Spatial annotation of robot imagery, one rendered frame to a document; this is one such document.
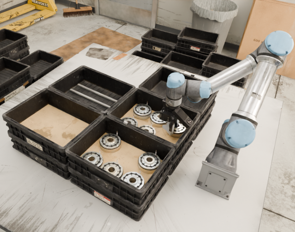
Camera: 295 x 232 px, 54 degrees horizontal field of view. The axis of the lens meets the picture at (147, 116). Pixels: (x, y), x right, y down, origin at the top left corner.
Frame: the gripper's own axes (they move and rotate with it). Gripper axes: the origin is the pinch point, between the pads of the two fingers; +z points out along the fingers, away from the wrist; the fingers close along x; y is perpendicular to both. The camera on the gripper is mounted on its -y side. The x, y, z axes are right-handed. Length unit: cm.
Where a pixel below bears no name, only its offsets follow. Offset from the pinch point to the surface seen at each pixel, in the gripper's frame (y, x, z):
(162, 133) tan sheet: 4.7, 3.2, 1.7
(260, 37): 3, -261, 80
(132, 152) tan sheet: 10.7, 22.9, -0.6
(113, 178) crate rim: 4.9, 45.8, -13.2
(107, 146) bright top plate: 21.5, 28.4, -4.2
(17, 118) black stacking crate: 70, 39, -6
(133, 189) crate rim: -4.6, 45.8, -13.2
